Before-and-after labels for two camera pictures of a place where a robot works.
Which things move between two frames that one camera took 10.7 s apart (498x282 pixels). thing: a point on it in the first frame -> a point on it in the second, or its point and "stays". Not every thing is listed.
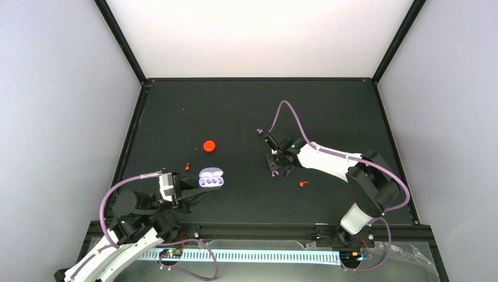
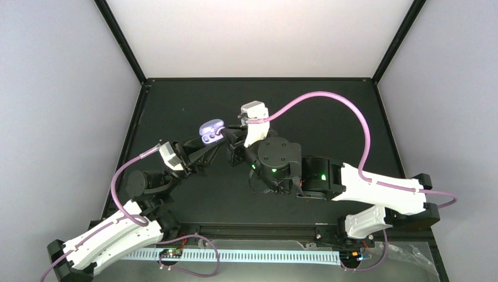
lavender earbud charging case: (211, 177) -> (207, 131)
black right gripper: (272, 165) -> (234, 154)
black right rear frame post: (409, 21) stays
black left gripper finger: (191, 195) -> (206, 155)
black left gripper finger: (189, 183) -> (193, 144)
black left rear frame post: (110, 20) stays
